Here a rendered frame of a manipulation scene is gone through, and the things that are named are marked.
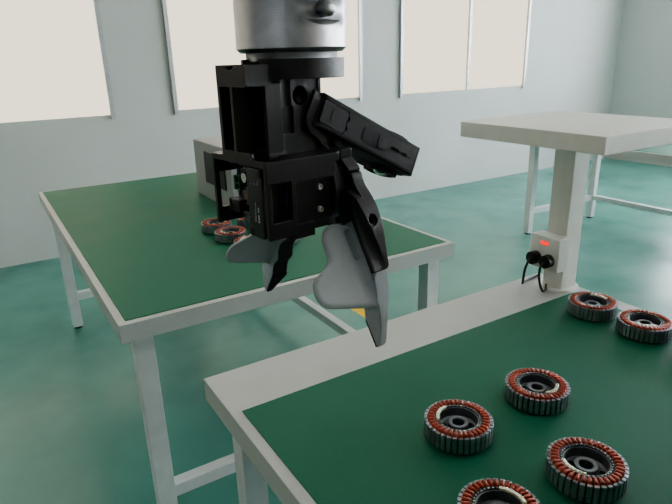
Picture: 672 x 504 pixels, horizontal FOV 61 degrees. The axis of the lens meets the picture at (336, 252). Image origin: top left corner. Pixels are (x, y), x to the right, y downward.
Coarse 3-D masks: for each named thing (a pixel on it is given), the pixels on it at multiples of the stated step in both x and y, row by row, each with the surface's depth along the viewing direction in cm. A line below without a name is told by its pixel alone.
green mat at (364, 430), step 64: (512, 320) 135; (576, 320) 134; (320, 384) 111; (384, 384) 110; (448, 384) 109; (576, 384) 108; (640, 384) 108; (320, 448) 92; (384, 448) 92; (512, 448) 91; (640, 448) 90
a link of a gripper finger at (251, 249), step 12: (240, 240) 46; (252, 240) 47; (264, 240) 47; (276, 240) 48; (288, 240) 48; (228, 252) 46; (240, 252) 47; (252, 252) 48; (264, 252) 49; (276, 252) 49; (288, 252) 49; (264, 264) 51; (276, 264) 50; (264, 276) 51; (276, 276) 50
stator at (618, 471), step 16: (560, 448) 86; (576, 448) 86; (592, 448) 86; (608, 448) 85; (560, 464) 82; (576, 464) 83; (592, 464) 84; (608, 464) 83; (624, 464) 82; (560, 480) 81; (576, 480) 79; (592, 480) 79; (608, 480) 79; (624, 480) 79; (576, 496) 80; (592, 496) 79; (608, 496) 78
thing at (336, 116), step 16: (320, 112) 39; (336, 112) 40; (352, 112) 41; (320, 128) 40; (336, 128) 40; (352, 128) 41; (368, 128) 42; (384, 128) 43; (352, 144) 42; (368, 144) 42; (384, 144) 43; (400, 144) 45; (368, 160) 45; (384, 160) 44; (400, 160) 45; (384, 176) 48
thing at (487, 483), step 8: (480, 480) 80; (488, 480) 79; (496, 480) 79; (504, 480) 79; (464, 488) 79; (472, 488) 78; (480, 488) 78; (488, 488) 78; (496, 488) 78; (504, 488) 78; (512, 488) 78; (520, 488) 78; (464, 496) 77; (472, 496) 77; (480, 496) 77; (488, 496) 78; (496, 496) 78; (504, 496) 78; (512, 496) 77; (520, 496) 76; (528, 496) 76
